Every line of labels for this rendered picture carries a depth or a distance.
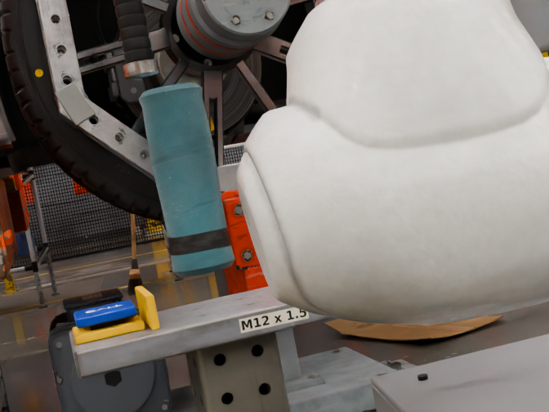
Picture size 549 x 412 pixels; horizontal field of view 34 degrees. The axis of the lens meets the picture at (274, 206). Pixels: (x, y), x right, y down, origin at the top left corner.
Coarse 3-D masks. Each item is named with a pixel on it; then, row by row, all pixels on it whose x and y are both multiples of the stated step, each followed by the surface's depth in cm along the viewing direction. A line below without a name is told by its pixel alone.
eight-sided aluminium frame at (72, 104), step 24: (48, 0) 128; (48, 24) 128; (48, 48) 128; (72, 48) 129; (72, 72) 129; (72, 96) 129; (72, 120) 129; (96, 120) 134; (120, 144) 131; (144, 144) 132; (144, 168) 132
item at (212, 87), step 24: (144, 0) 142; (168, 0) 143; (312, 0) 150; (168, 24) 143; (96, 48) 140; (120, 48) 142; (168, 48) 144; (192, 48) 148; (264, 48) 147; (288, 48) 148; (192, 72) 148; (216, 72) 145; (240, 72) 146; (216, 96) 145; (264, 96) 147; (216, 120) 145; (216, 144) 145
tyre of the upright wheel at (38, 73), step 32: (32, 0) 136; (32, 32) 136; (32, 64) 136; (32, 96) 136; (32, 128) 148; (64, 128) 137; (64, 160) 138; (96, 160) 138; (96, 192) 143; (128, 192) 140
